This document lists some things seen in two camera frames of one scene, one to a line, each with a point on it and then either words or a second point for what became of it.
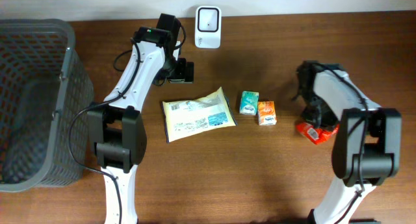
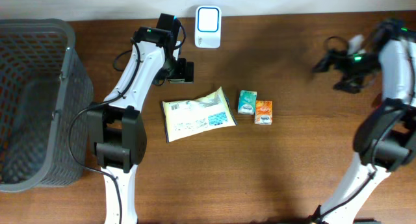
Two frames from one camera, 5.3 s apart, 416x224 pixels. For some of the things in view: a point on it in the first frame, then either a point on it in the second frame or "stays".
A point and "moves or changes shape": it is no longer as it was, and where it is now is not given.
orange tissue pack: x=266 y=113 moves or changes shape
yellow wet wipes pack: x=184 y=117 stays
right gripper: x=309 y=118 -> x=346 y=58
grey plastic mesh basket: x=44 y=82 stays
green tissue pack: x=249 y=102 stays
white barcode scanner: x=208 y=26 stays
